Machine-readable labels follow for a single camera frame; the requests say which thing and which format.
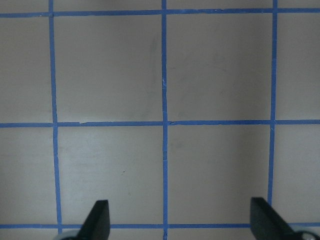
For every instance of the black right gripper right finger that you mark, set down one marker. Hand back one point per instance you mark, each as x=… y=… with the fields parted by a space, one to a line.
x=267 y=224

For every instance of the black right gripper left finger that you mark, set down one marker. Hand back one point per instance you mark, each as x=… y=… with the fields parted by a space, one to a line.
x=97 y=224

